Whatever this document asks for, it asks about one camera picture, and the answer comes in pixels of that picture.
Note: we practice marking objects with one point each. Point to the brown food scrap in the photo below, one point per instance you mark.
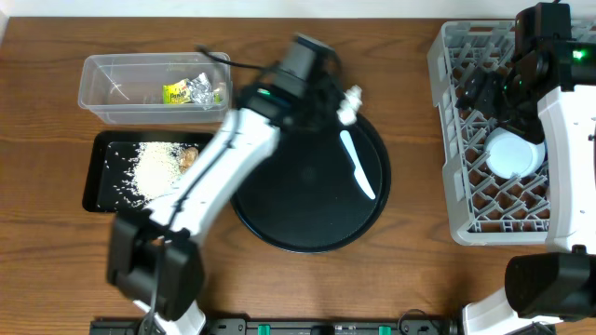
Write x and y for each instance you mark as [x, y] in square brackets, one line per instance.
[187, 158]

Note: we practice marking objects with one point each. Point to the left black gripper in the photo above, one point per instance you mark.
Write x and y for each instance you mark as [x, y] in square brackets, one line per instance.
[331, 100]

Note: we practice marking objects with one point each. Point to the light blue plastic spoon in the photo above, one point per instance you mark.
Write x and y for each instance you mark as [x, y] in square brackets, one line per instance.
[358, 171]

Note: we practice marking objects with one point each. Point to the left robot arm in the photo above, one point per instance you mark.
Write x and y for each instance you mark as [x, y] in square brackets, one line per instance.
[154, 253]

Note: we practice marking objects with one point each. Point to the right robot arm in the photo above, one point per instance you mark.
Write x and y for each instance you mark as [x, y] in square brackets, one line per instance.
[548, 96]

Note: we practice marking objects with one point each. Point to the round black serving tray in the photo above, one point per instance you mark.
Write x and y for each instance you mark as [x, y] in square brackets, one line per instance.
[304, 198]

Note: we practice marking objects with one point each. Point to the clear plastic bin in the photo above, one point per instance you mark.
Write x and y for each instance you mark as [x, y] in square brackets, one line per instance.
[127, 88]

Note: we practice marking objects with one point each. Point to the foil wrapper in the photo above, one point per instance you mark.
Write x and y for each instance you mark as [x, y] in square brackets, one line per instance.
[202, 91]

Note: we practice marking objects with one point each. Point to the black rectangular tray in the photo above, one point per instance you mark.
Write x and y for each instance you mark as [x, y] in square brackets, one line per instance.
[109, 185]

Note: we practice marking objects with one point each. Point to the white tissue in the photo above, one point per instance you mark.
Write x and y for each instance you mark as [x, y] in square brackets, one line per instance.
[349, 106]

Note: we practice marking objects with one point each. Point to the white light-blue bowl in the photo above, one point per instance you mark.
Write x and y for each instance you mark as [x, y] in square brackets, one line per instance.
[509, 155]

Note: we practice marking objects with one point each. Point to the scattered rice grains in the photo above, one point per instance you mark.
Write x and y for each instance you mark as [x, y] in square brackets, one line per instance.
[156, 170]

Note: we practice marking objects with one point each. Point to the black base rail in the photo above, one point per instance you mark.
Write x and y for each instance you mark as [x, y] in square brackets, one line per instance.
[237, 326]

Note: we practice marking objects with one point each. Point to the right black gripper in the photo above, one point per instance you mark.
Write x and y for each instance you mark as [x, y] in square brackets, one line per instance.
[487, 91]

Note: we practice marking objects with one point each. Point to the grey dishwasher rack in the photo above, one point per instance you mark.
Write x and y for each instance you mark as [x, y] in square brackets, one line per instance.
[483, 209]

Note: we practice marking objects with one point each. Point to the green yellow wrapper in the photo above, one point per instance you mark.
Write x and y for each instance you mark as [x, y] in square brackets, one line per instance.
[177, 93]

